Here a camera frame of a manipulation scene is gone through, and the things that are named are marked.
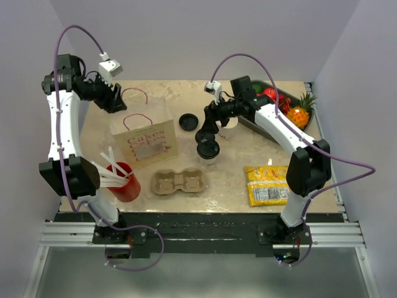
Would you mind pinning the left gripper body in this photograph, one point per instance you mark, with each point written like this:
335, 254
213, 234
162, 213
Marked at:
97, 91

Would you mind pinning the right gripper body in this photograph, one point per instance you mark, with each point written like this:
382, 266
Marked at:
226, 108

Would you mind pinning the black coffee lid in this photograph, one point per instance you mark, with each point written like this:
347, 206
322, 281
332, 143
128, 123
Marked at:
199, 136
188, 122

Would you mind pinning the white paper cup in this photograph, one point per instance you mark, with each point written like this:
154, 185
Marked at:
208, 150
227, 131

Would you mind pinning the brown paper bag pink handles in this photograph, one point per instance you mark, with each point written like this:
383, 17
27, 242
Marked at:
145, 132

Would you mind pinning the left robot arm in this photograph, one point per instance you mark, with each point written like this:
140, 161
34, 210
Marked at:
66, 170

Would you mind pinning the grey fruit tray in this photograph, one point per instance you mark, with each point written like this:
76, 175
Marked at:
249, 122

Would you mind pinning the green lime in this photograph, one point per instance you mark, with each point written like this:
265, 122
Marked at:
258, 88

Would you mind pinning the red apple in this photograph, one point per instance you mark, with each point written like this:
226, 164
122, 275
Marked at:
270, 92

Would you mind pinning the red cherries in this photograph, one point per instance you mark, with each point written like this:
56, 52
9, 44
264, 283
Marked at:
284, 104

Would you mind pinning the white wrapped straws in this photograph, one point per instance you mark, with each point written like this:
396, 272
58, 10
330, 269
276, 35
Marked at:
116, 176

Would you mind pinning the toy pineapple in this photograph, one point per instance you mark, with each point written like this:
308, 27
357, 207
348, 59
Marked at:
300, 115

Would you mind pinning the yellow snack bag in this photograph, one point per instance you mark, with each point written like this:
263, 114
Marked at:
267, 185

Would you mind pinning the red straw holder cup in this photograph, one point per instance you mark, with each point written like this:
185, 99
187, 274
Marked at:
129, 191

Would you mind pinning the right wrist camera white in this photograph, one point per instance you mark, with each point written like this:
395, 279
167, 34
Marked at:
214, 88

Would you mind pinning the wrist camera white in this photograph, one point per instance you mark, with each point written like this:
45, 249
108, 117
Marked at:
108, 68
214, 88

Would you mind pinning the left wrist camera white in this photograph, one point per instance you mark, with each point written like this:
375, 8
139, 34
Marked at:
108, 68

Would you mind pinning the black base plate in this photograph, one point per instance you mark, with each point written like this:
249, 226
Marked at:
142, 234

